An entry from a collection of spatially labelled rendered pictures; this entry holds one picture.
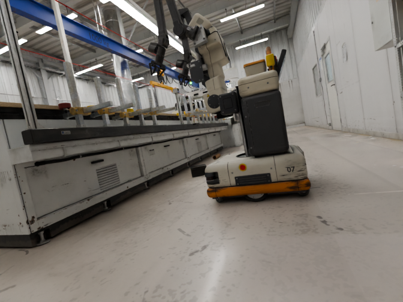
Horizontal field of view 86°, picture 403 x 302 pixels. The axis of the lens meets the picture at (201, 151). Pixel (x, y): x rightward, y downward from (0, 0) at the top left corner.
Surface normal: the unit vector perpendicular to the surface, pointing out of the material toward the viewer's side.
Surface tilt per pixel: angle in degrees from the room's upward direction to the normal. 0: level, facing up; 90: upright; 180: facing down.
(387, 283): 0
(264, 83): 90
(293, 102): 90
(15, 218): 90
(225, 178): 90
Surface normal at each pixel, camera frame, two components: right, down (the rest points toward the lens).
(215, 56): -0.33, 0.13
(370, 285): -0.18, -0.98
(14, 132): 0.93, -0.15
